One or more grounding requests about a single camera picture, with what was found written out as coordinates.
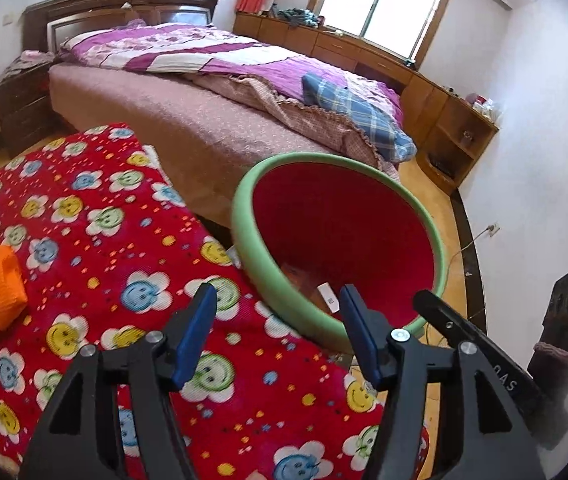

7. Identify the wooden framed window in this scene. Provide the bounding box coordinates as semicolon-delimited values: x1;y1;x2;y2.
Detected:
309;0;457;63

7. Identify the pink ruffled blanket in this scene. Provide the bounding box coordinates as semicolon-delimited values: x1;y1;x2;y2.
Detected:
191;72;399;181

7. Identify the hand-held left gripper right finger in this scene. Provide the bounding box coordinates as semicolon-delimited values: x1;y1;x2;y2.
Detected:
339;284;547;480

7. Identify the dark wooden nightstand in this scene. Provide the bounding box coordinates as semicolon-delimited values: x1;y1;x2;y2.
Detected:
0;62;57;146

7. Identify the purple patchwork quilt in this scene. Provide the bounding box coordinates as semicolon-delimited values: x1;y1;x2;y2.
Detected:
59;22;405;136

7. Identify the pink clothes pile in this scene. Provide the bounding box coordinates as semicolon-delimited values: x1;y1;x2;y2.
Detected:
1;50;57;78

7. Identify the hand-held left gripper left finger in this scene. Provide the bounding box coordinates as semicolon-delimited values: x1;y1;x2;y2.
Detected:
19;282;219;480

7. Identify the red bin with green rim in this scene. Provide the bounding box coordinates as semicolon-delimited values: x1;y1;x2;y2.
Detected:
231;152;448;356

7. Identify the blue-grey clothes pile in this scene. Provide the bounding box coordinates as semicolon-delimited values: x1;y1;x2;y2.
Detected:
276;7;325;28

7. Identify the red flower-print blanket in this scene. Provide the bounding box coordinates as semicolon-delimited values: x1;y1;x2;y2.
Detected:
0;122;429;480

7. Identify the blue plaid cloth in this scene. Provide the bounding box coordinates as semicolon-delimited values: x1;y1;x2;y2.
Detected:
301;74;417;163

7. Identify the bed with pink cover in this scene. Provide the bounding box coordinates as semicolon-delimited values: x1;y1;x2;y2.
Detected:
46;25;417;231

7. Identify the floor cable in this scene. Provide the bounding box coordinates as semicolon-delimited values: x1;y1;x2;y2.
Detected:
446;232;487;271

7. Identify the wooden window cabinet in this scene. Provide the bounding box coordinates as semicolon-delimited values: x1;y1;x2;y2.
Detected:
234;12;499;196

